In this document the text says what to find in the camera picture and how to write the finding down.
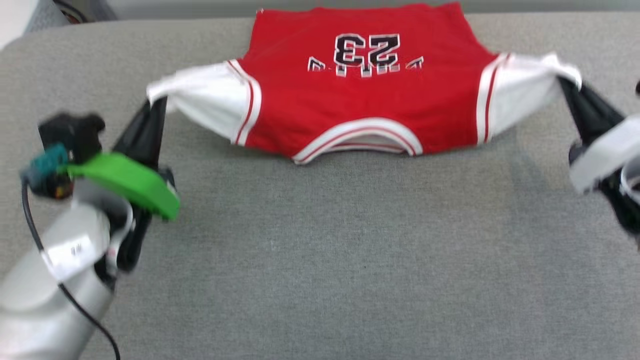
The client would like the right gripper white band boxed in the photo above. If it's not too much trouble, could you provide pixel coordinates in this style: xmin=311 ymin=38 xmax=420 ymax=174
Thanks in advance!
xmin=557 ymin=77 xmax=640 ymax=196

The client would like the red and white basketball jersey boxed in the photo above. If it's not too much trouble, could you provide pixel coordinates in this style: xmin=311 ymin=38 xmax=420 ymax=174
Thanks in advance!
xmin=146 ymin=2 xmax=584 ymax=166

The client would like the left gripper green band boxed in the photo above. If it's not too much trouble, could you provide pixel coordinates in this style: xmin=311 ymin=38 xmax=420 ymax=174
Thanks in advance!
xmin=66 ymin=97 xmax=182 ymax=222

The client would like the left arm cable teal connector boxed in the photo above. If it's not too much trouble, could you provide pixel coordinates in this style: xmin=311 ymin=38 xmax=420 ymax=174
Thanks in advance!
xmin=19 ymin=144 xmax=122 ymax=360

